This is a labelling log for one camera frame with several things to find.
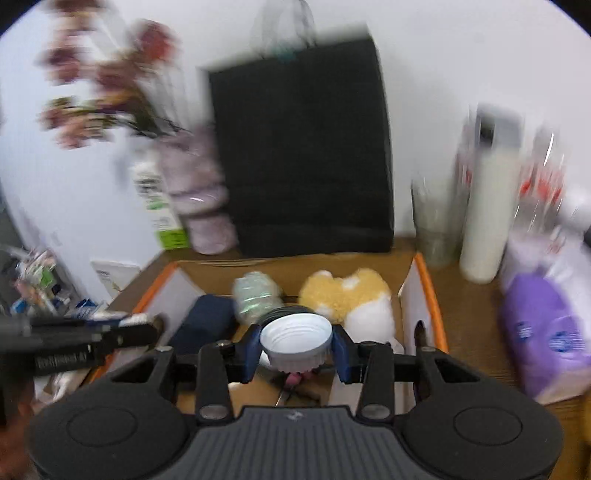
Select clear desk organizer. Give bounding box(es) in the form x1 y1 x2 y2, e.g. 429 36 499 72
9 249 98 319

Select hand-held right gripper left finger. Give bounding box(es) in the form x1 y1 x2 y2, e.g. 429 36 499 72
108 323 262 423

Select white ribbed bottle cap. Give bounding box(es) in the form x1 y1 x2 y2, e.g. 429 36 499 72
259 313 334 372

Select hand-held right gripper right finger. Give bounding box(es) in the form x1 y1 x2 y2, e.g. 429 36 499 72
330 325 481 421

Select navy zip case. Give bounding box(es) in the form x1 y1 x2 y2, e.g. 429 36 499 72
166 295 238 356

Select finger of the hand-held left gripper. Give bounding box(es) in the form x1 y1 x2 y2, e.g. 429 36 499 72
28 314 158 347

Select wooden desktop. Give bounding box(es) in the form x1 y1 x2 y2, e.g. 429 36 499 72
28 237 591 480

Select white and yellow plush toy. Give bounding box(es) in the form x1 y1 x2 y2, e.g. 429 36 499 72
298 268 404 356

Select red cardboard box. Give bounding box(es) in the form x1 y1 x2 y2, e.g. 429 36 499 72
34 251 451 411

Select person's left hand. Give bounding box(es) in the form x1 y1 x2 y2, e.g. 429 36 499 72
0 385 35 467

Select purple glass vase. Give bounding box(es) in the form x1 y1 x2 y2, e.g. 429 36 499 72
154 127 238 254

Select white crumpled tissue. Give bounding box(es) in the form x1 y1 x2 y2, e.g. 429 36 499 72
554 185 591 241

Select clear drinking glass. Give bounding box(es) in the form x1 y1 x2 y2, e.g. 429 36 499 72
411 175 467 267

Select white and green milk carton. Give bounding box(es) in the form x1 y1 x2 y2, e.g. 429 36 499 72
129 154 190 250

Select black paper bag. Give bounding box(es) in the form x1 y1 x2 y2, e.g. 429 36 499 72
208 2 395 258

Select white thermos bottle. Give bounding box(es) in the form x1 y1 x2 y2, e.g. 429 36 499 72
459 104 525 283

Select purple tissue pack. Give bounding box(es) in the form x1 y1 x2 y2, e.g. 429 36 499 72
499 231 591 404

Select dried pink roses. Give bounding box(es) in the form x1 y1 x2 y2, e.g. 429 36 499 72
37 0 190 148

